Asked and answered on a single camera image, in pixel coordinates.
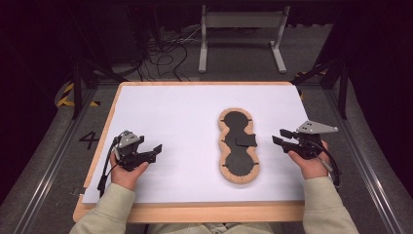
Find right hand-held gripper cable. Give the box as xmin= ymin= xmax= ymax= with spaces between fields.
xmin=309 ymin=139 xmax=343 ymax=189

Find grey metal stand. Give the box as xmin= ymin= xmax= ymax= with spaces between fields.
xmin=198 ymin=4 xmax=291 ymax=74

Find left hand-held gripper cable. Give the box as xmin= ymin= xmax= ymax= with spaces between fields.
xmin=96 ymin=131 xmax=129 ymax=198

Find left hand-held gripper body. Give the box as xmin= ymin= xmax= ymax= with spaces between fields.
xmin=112 ymin=130 xmax=158 ymax=173

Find black stand legs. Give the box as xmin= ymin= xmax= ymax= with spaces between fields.
xmin=69 ymin=58 xmax=129 ymax=120
xmin=291 ymin=58 xmax=351 ymax=120

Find aluminium floor rail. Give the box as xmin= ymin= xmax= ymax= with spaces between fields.
xmin=323 ymin=87 xmax=407 ymax=234
xmin=12 ymin=87 xmax=98 ymax=234

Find person's right hand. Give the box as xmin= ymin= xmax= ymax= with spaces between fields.
xmin=287 ymin=139 xmax=331 ymax=180

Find person's left hand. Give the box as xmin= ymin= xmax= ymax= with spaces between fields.
xmin=109 ymin=151 xmax=150 ymax=191

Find black floor cables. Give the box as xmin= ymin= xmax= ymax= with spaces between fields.
xmin=137 ymin=27 xmax=204 ymax=83

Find yellow and black floor tape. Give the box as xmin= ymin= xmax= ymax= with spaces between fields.
xmin=56 ymin=82 xmax=101 ymax=108

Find person's torso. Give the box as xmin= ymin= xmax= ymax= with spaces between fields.
xmin=146 ymin=221 xmax=284 ymax=234

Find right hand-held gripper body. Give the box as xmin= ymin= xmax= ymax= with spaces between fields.
xmin=291 ymin=120 xmax=339 ymax=161

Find hand-held gripper cable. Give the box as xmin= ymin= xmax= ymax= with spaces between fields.
xmin=309 ymin=139 xmax=343 ymax=189
xmin=96 ymin=131 xmax=129 ymax=198

